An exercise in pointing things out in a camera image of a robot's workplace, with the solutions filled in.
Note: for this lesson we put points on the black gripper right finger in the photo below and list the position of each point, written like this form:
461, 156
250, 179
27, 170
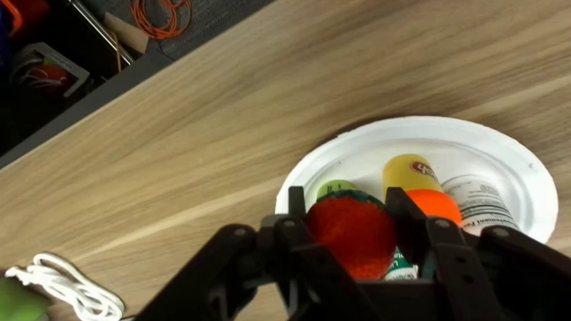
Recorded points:
505, 279

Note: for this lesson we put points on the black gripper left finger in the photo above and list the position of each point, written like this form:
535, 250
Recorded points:
250, 279

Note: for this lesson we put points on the red knitted strawberry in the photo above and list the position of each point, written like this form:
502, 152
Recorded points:
353, 234

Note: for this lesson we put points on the green tub teal lid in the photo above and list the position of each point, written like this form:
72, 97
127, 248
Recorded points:
334, 189

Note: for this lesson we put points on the yellow tub orange lid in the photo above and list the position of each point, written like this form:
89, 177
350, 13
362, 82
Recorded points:
416, 179

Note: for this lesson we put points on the white paper plate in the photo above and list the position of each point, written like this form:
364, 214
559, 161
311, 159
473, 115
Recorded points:
505, 161

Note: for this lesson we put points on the green fruit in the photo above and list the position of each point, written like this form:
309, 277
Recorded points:
18, 304

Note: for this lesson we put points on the white framed floor box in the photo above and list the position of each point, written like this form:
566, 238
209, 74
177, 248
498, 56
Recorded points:
50, 72

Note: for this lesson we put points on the red bin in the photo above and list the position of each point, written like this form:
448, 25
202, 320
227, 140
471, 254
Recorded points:
20, 11

